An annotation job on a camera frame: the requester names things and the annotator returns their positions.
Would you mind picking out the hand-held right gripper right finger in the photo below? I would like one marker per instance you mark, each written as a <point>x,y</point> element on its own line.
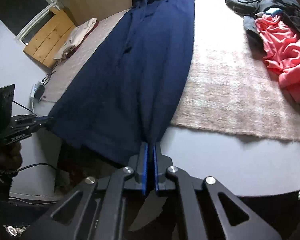
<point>156,170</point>

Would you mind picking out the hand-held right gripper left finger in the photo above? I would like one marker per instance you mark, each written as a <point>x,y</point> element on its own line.
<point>145,170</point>

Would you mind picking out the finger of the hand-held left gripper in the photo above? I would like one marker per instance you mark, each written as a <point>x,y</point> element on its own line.
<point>43,118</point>
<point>40,125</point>

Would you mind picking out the navy blue pants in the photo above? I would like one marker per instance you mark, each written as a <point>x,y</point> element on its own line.
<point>140,67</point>

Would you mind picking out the person's left hand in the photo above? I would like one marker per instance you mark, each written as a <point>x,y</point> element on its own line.
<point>7,155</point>

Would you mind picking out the white power strip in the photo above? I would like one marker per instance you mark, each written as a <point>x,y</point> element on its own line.
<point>33,93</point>

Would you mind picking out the black power adapter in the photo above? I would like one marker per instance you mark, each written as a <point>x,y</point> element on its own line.
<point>40,91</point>

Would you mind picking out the white mattress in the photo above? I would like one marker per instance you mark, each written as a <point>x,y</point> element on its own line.
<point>227,165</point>

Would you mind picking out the pine wood board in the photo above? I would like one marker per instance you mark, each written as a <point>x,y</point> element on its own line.
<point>50,40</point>

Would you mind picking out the cream buttoned cardigan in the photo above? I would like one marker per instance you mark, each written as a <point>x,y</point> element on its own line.
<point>75,37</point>

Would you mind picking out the dark red cloth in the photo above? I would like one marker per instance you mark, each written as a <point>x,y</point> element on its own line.
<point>88,33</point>

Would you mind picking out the pink plaid blanket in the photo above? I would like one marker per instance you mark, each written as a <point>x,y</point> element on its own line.
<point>227,75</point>

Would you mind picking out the black garment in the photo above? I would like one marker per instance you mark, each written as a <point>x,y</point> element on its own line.
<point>252,35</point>

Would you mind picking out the pink garment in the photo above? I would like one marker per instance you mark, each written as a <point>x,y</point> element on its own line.
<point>285,45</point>

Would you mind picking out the multicoloured cloth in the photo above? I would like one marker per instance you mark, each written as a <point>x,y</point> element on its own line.
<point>273,11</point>

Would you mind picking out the white window frame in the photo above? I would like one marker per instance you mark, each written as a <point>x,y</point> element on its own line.
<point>37,15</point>

